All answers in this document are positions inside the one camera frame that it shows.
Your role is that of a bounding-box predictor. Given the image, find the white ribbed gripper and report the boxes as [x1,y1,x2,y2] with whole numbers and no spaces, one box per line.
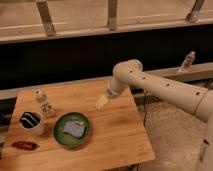
[95,80,123,109]

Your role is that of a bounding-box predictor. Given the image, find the green ceramic bowl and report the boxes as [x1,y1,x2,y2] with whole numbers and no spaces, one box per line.
[54,112,90,148]

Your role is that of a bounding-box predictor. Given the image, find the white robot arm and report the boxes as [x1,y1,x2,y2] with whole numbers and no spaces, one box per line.
[95,59,213,171]

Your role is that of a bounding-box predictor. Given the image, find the blue cloth in bowl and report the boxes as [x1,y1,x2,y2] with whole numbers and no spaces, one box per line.
[63,121,86,138]

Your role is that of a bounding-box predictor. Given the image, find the clear plastic bottle on table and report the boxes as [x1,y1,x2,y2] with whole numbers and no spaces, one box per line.
[35,89,55,117]

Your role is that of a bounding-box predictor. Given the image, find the white cup with dark contents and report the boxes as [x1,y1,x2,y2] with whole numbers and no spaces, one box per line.
[19,112,45,135]

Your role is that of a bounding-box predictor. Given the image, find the red chip bag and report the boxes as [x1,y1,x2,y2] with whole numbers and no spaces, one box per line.
[12,141,38,150]

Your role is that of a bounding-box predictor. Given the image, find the clear bottle on ledge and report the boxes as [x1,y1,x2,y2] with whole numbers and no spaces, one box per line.
[178,51,195,73]

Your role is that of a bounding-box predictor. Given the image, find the middle metal bracket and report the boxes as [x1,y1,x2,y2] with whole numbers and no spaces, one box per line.
[107,0,117,31]

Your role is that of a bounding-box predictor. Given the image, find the metal bracket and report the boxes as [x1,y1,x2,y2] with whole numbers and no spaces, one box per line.
[186,0,205,23]
[107,0,117,31]
[36,0,55,36]

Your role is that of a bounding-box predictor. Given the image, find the left metal bracket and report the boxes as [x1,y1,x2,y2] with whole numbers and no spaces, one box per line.
[36,0,55,36]

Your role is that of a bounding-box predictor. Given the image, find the right metal bracket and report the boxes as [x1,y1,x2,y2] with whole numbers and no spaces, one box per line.
[186,0,205,23]

